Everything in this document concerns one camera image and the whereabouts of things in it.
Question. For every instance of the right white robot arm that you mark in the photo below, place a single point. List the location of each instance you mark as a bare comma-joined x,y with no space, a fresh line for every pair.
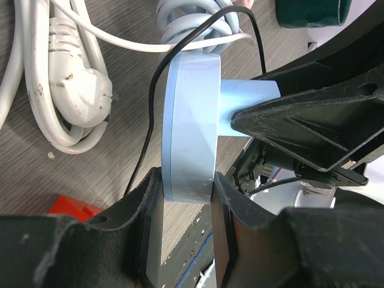
300,194

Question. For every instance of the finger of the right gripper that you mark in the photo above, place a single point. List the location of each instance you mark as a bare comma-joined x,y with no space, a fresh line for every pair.
355,50

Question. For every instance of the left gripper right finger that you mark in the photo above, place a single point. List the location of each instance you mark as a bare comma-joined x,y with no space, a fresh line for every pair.
299,247

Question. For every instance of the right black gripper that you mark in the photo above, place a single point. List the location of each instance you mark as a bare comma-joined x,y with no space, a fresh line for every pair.
312,135

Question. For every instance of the blue round socket hub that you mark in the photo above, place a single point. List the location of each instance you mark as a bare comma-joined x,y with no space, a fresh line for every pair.
190,127

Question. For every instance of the red cube plug adapter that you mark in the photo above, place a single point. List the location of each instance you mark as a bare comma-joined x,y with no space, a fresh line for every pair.
71,207

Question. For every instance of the blue cube usb charger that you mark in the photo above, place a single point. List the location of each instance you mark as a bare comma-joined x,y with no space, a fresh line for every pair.
241,94

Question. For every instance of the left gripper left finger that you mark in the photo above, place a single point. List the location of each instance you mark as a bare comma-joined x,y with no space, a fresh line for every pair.
119,247

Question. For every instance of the dark green mug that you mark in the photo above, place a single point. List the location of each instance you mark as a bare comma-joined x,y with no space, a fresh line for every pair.
311,13

